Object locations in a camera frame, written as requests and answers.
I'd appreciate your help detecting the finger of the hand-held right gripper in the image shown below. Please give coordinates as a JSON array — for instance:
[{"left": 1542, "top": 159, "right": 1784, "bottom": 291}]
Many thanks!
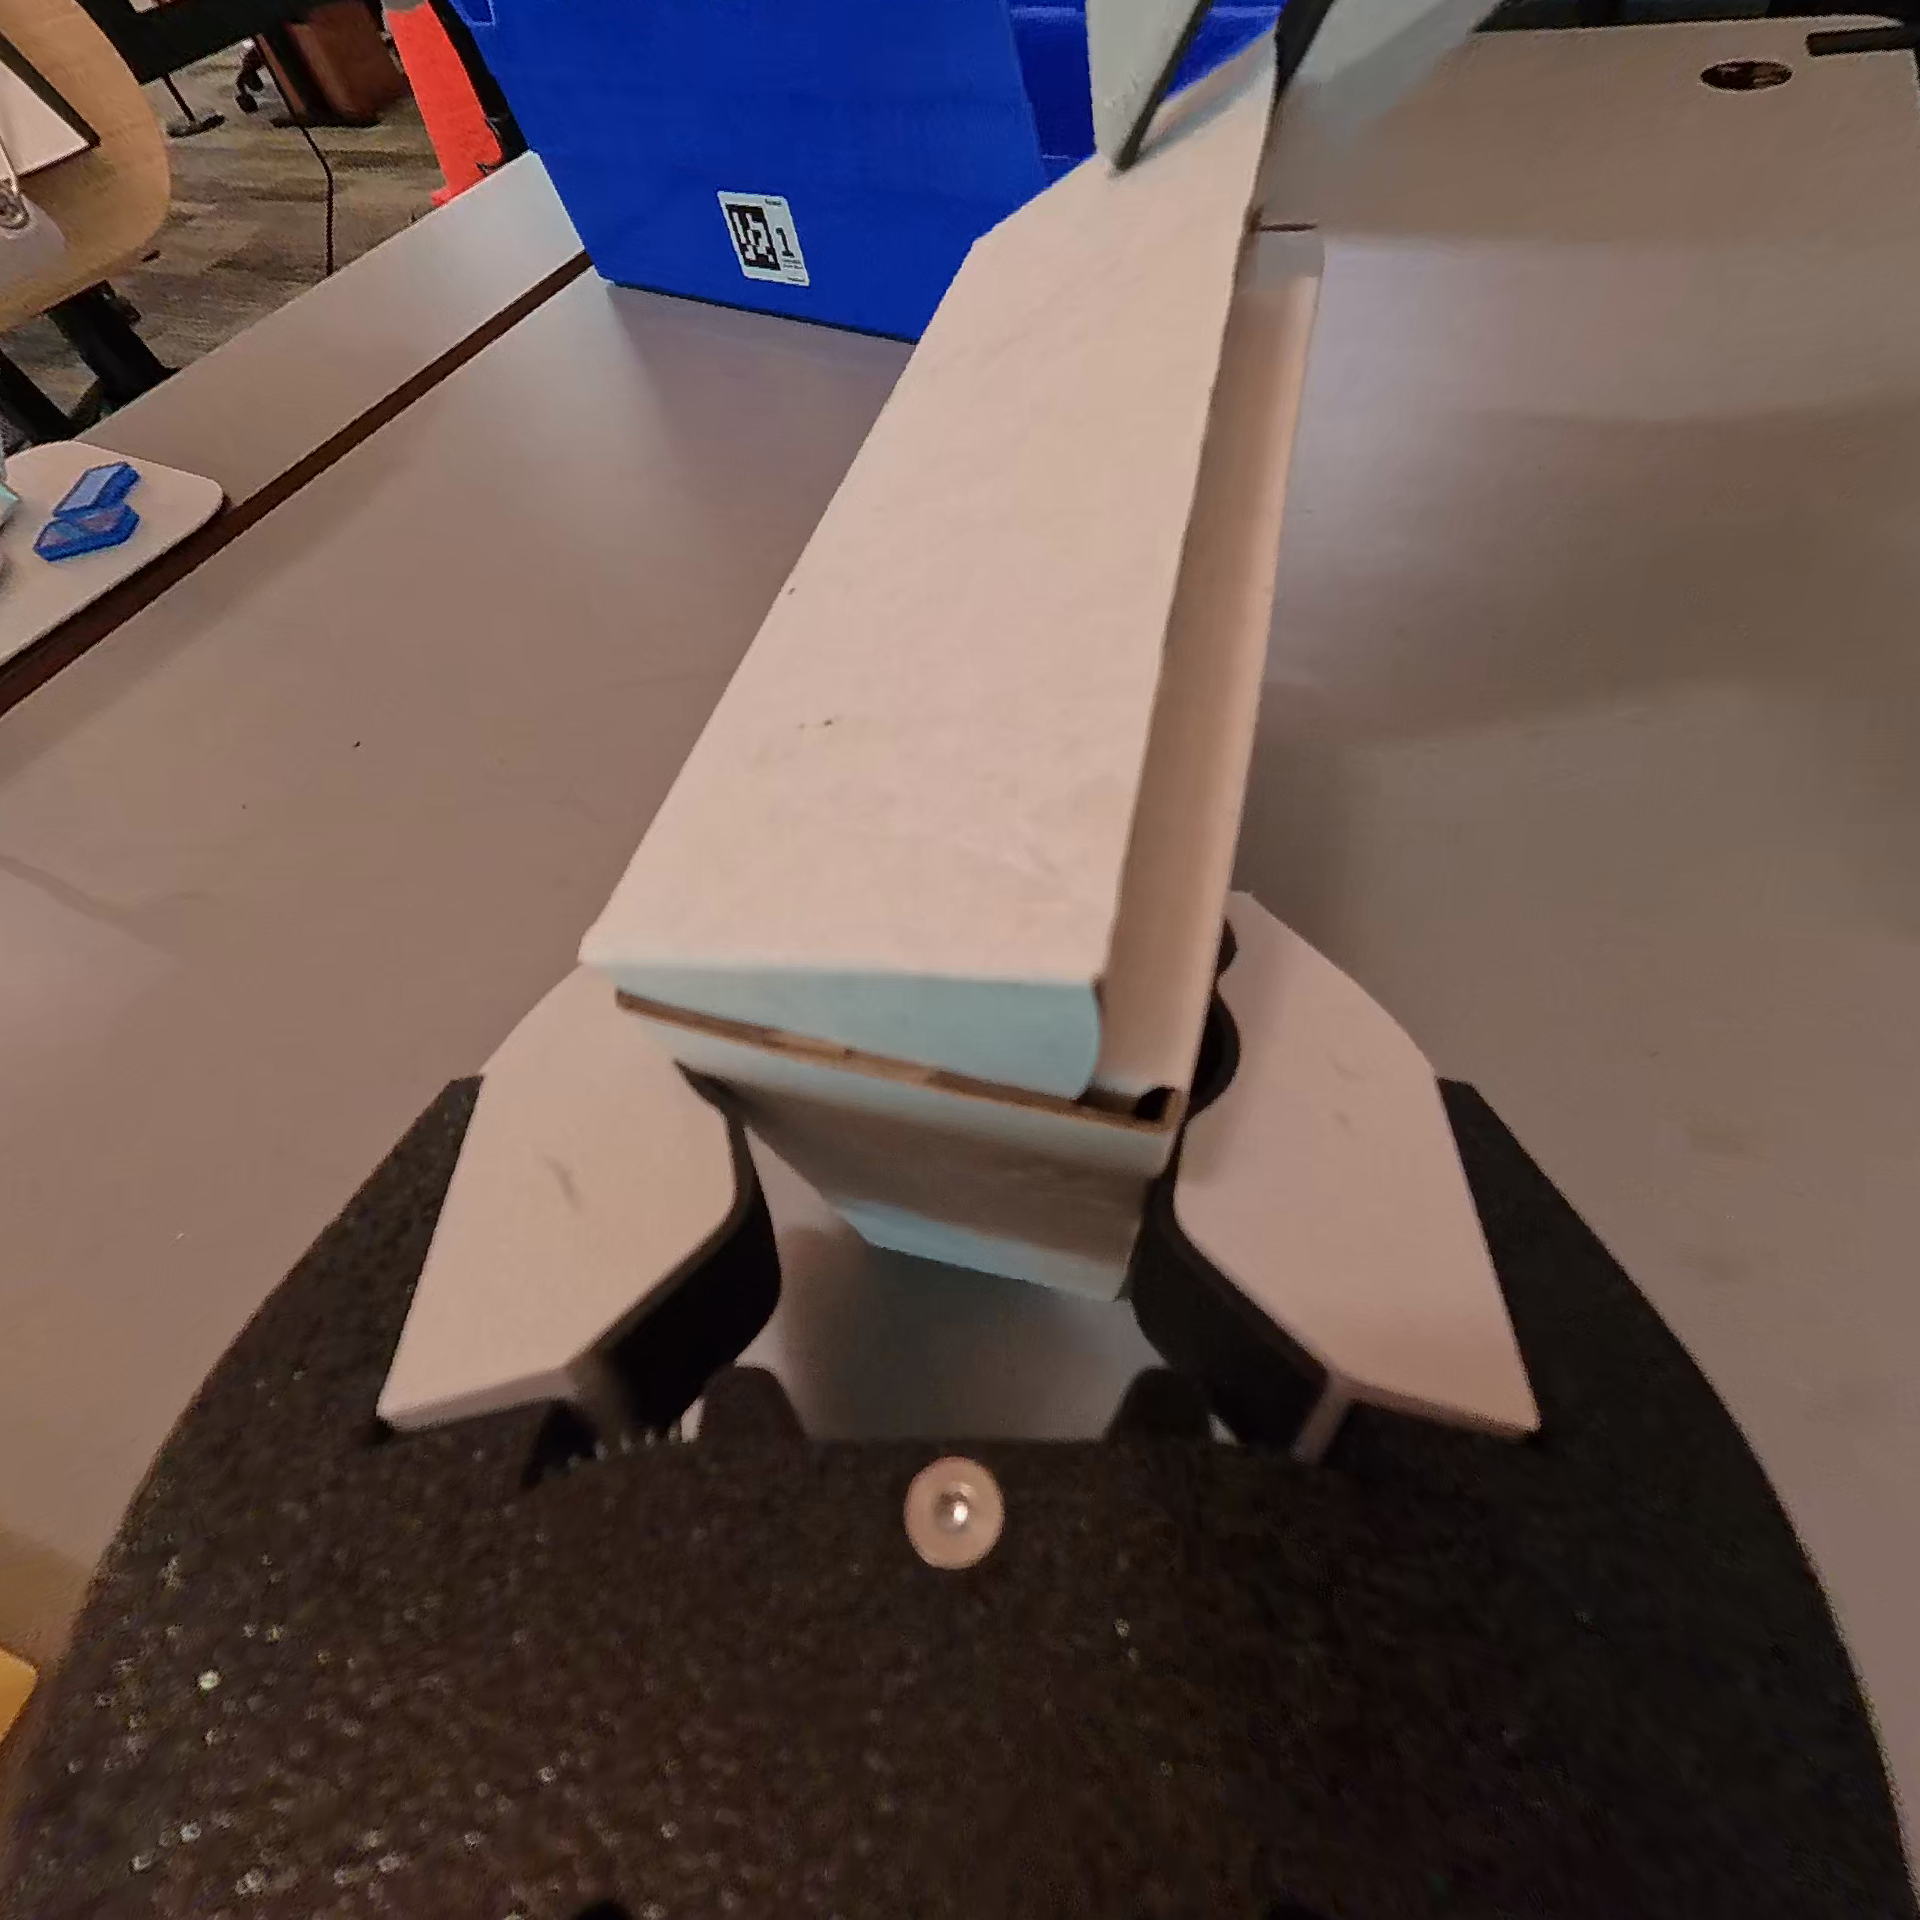
[
  {"left": 1082, "top": 0, "right": 1216, "bottom": 169},
  {"left": 1276, "top": 0, "right": 1501, "bottom": 97}
]

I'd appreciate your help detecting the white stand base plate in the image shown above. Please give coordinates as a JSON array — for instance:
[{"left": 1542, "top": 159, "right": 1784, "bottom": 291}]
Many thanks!
[{"left": 0, "top": 442, "right": 225, "bottom": 670}]

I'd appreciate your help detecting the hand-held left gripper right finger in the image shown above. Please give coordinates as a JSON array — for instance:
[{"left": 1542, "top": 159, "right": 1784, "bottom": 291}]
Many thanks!
[{"left": 1130, "top": 892, "right": 1542, "bottom": 1460}]

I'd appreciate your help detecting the blue plastic bin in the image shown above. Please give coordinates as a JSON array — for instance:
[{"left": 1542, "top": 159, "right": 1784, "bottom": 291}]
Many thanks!
[{"left": 464, "top": 0, "right": 1290, "bottom": 346}]

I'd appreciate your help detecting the printed instruction sheet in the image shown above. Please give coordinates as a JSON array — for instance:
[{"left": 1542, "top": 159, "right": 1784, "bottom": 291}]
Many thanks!
[{"left": 0, "top": 59, "right": 96, "bottom": 178}]

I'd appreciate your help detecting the white cardboard mailer box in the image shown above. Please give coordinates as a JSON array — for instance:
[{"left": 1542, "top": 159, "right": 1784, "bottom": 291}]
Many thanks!
[{"left": 576, "top": 66, "right": 1325, "bottom": 1305}]

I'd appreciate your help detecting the wooden display board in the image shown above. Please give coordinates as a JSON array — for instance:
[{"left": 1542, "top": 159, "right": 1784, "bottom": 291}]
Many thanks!
[{"left": 0, "top": 0, "right": 174, "bottom": 326}]

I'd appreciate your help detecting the black cable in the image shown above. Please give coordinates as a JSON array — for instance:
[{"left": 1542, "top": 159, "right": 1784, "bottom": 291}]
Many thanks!
[{"left": 292, "top": 119, "right": 345, "bottom": 282}]

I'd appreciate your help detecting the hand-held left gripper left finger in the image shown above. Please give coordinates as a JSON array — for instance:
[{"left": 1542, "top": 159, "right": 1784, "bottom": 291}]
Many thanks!
[{"left": 374, "top": 968, "right": 781, "bottom": 1433}]

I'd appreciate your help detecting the orange traffic cone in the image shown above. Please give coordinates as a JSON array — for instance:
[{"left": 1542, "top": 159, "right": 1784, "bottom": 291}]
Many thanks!
[{"left": 386, "top": 0, "right": 495, "bottom": 209}]

